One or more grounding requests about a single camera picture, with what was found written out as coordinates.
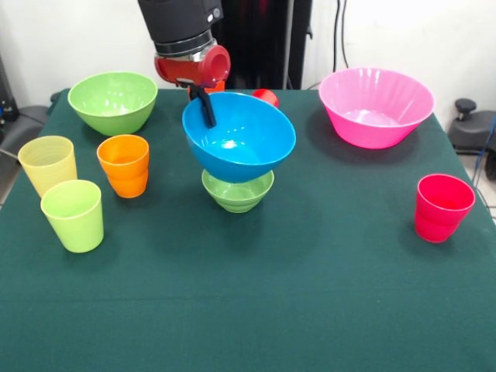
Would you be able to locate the orange plastic cup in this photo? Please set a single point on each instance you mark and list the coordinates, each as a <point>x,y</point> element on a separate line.
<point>124,174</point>

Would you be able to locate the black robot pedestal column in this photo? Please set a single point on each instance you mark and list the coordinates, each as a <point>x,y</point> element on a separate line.
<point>271,46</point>

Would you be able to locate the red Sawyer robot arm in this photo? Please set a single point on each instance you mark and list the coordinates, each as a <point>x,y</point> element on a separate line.
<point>174,23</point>

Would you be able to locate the magenta plastic cup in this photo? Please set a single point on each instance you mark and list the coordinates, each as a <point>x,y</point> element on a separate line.
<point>441,213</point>

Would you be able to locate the red plastic cup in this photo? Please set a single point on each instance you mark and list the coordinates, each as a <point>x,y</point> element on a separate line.
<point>269,97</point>

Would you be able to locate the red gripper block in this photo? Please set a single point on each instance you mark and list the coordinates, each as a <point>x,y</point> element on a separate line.
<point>178,71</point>

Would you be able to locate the yellow plastic cup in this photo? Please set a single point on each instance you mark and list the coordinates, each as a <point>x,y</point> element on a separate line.
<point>46,162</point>

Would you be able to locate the dark green tablecloth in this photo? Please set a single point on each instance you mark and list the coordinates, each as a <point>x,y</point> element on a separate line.
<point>248,290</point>

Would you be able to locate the grey rounded base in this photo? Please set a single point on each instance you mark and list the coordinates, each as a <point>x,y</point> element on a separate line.
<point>23,124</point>

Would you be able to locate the blue plastic bowl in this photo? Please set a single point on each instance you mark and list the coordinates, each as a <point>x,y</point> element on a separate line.
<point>252,131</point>

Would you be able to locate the red-orange plastic cup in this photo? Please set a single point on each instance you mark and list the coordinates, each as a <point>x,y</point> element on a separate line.
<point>219,87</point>

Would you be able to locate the grey base with black knob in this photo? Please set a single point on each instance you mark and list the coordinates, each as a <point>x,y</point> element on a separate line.
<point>470,131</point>

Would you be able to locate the large green plastic bowl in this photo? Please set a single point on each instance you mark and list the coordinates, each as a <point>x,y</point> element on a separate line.
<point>112,116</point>

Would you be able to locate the black equipment box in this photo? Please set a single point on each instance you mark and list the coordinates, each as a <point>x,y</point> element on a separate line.
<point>5,100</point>

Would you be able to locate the large pink plastic bowl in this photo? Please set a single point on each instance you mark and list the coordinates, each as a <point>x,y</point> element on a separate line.
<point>376,97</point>

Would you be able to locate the light green plastic cup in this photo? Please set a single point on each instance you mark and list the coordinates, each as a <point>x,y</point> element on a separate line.
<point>73,221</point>

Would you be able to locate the small green plastic bowl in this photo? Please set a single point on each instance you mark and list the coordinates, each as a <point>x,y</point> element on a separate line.
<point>236,199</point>

